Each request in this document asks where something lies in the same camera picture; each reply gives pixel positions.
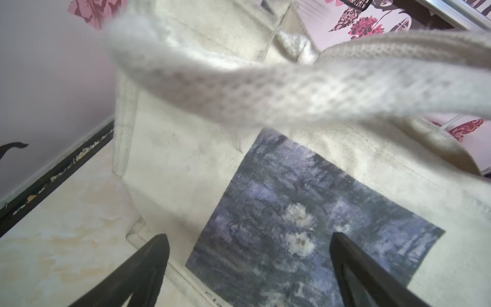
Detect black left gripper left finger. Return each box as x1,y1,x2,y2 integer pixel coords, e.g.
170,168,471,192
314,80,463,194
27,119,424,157
72,234,170,306

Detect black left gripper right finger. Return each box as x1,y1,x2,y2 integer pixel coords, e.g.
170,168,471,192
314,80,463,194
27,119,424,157
329,232,427,307

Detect beige canvas grocery bag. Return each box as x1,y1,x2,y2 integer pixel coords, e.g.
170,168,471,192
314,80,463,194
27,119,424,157
104,1,490,306

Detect black wire wall basket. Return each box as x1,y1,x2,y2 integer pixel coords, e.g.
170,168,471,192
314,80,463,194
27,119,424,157
341,0,373,12

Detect aluminium frame rail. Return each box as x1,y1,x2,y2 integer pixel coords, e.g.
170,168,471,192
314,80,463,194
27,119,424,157
416,0,490,31

